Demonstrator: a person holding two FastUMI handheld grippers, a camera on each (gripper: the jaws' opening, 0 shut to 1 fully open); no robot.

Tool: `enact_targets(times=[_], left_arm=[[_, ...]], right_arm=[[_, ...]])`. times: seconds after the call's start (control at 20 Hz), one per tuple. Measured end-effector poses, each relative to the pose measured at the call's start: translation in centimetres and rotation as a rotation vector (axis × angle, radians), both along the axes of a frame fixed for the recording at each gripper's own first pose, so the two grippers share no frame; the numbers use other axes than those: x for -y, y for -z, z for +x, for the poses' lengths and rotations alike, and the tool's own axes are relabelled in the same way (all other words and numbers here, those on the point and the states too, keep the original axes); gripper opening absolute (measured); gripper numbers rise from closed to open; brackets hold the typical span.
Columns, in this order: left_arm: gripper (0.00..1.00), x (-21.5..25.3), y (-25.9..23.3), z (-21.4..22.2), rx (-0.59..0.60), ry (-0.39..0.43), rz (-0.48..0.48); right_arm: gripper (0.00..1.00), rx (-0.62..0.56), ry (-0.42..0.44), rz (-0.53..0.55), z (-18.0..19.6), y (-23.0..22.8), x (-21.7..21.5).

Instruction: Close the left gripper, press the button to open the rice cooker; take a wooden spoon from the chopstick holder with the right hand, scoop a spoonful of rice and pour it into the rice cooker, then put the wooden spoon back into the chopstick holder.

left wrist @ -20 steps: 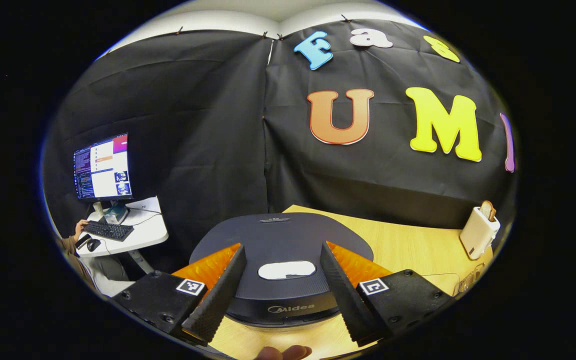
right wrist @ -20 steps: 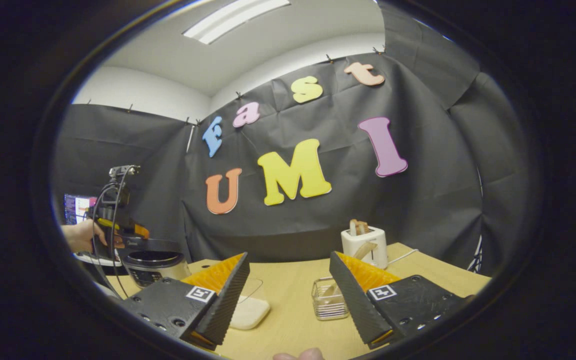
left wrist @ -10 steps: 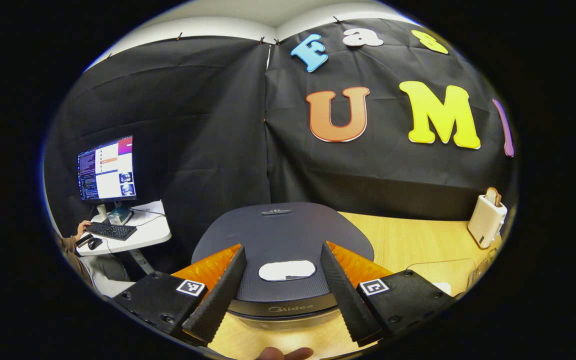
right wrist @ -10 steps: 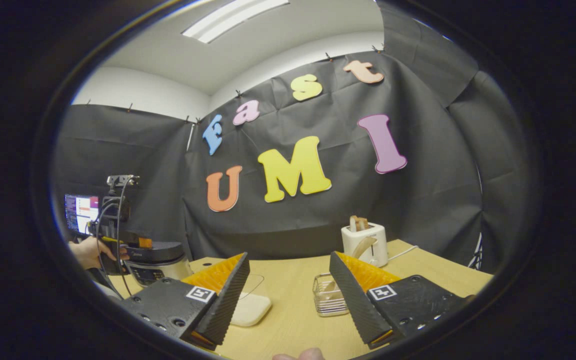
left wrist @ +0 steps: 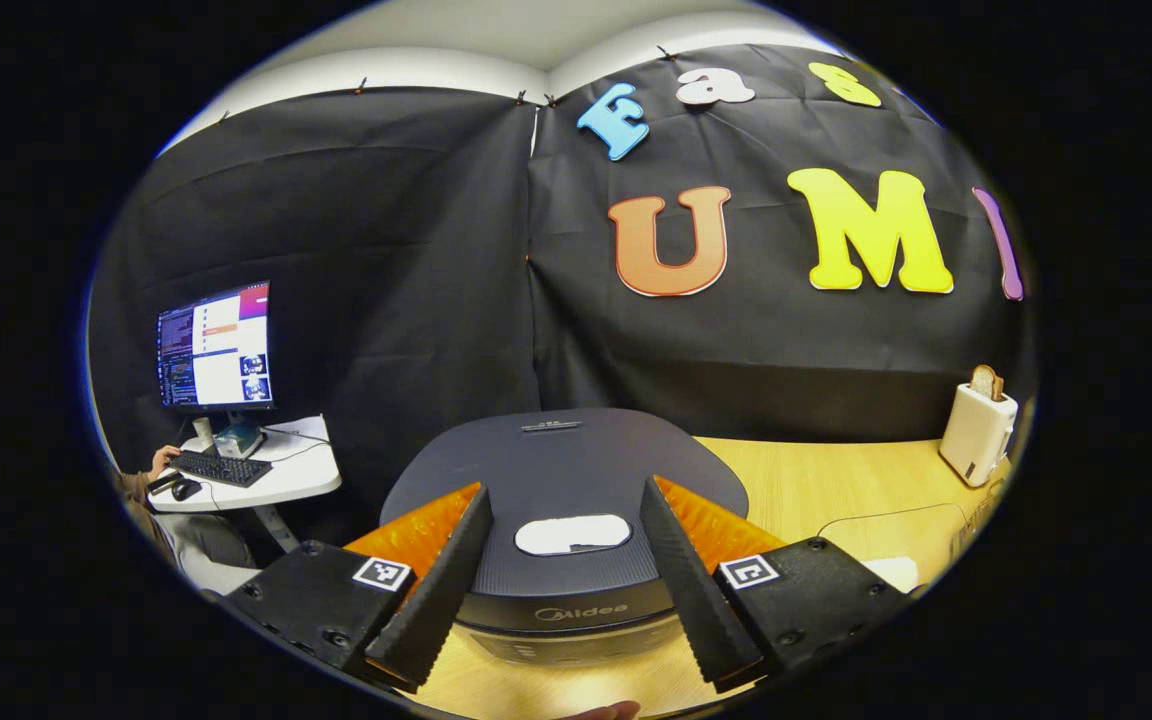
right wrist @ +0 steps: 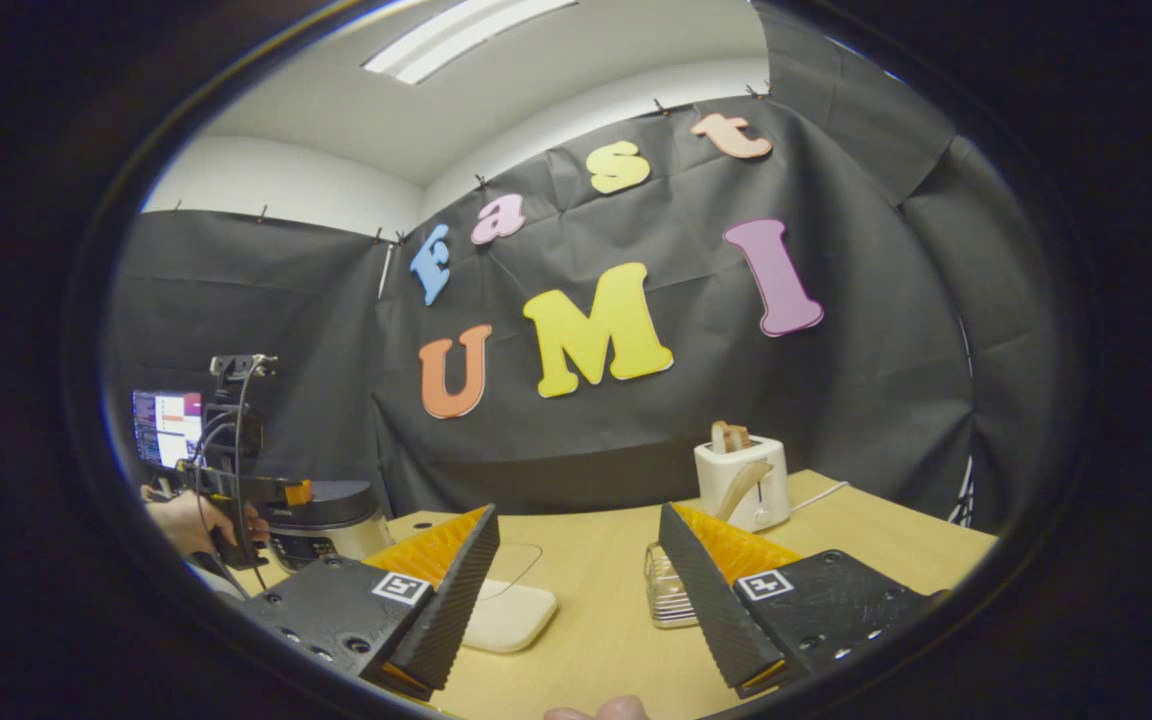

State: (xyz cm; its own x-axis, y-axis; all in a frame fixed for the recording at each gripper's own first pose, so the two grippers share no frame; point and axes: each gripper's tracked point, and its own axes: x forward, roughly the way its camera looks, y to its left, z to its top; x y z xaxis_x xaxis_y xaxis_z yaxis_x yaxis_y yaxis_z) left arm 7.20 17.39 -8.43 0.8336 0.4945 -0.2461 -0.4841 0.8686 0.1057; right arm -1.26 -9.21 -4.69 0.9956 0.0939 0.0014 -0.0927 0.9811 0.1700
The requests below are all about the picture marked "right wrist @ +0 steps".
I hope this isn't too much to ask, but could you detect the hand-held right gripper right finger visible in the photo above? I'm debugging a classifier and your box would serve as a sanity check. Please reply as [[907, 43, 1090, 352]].
[[658, 502, 952, 701]]

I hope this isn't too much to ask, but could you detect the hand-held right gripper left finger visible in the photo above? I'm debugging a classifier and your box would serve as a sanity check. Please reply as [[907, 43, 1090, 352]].
[[236, 503, 501, 703]]

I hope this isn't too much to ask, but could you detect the metal wire chopstick holder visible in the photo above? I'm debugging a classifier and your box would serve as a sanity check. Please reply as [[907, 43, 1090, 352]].
[[644, 540, 702, 629]]

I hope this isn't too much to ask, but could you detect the clear plastic rice container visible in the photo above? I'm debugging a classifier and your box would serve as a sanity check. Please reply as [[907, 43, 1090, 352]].
[[461, 540, 559, 656]]

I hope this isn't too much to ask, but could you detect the black and silver rice cooker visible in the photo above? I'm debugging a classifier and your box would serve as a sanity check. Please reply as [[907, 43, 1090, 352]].
[[261, 480, 395, 574]]

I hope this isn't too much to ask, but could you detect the wooden spoon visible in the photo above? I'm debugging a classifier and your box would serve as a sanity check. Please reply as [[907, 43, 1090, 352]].
[[716, 458, 775, 526]]

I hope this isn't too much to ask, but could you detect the computer monitor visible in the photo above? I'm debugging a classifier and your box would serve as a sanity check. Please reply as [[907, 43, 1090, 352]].
[[131, 390, 205, 471]]

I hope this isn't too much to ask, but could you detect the white toaster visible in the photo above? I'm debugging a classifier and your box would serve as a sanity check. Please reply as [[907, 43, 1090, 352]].
[[693, 436, 792, 533]]

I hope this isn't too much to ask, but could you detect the black backdrop cloth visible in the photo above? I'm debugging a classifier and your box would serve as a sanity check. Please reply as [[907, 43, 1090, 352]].
[[101, 0, 1067, 531]]

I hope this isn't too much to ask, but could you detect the ceiling light panel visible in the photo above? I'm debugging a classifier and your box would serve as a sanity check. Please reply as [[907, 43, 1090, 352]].
[[363, 0, 577, 86]]

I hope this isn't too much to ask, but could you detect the thin black cable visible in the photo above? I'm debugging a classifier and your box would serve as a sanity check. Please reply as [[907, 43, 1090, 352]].
[[186, 358, 272, 601]]

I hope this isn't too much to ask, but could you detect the white toaster cable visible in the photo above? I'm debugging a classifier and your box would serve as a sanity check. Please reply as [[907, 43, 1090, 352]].
[[789, 480, 849, 513]]

